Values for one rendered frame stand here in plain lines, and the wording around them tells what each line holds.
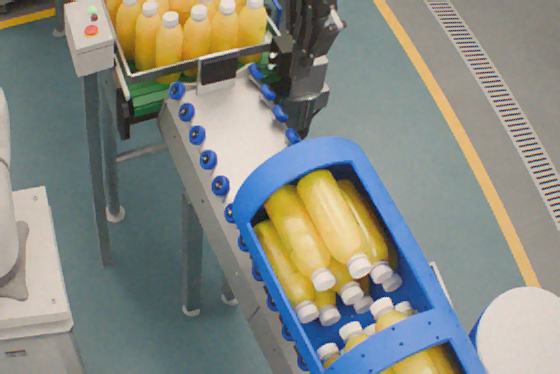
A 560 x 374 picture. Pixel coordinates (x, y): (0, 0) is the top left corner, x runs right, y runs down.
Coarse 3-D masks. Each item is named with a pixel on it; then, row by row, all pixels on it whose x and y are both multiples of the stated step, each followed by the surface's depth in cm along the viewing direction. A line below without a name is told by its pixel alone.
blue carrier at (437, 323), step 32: (288, 160) 150; (320, 160) 150; (352, 160) 152; (256, 192) 151; (384, 192) 152; (256, 224) 166; (384, 224) 163; (256, 256) 152; (416, 256) 142; (384, 288) 162; (416, 288) 156; (288, 320) 145; (352, 320) 161; (416, 320) 131; (448, 320) 134; (352, 352) 131; (384, 352) 128; (416, 352) 128
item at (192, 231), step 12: (192, 204) 216; (192, 216) 221; (192, 228) 225; (192, 240) 230; (192, 252) 235; (192, 264) 240; (192, 276) 245; (192, 288) 251; (192, 300) 257; (192, 312) 265
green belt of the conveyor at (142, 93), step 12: (132, 60) 208; (264, 60) 212; (132, 72) 205; (264, 72) 211; (144, 84) 203; (156, 84) 203; (132, 96) 200; (144, 96) 200; (156, 96) 201; (132, 108) 204; (144, 108) 201; (156, 108) 203
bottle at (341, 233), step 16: (304, 176) 153; (320, 176) 152; (304, 192) 152; (320, 192) 150; (336, 192) 150; (320, 208) 149; (336, 208) 148; (320, 224) 148; (336, 224) 146; (352, 224) 146; (336, 240) 145; (352, 240) 145; (336, 256) 146; (352, 256) 145
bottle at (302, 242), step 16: (288, 192) 155; (272, 208) 155; (288, 208) 153; (304, 208) 154; (272, 224) 156; (288, 224) 152; (304, 224) 151; (288, 240) 151; (304, 240) 149; (320, 240) 150; (304, 256) 148; (320, 256) 148; (304, 272) 149; (320, 272) 148
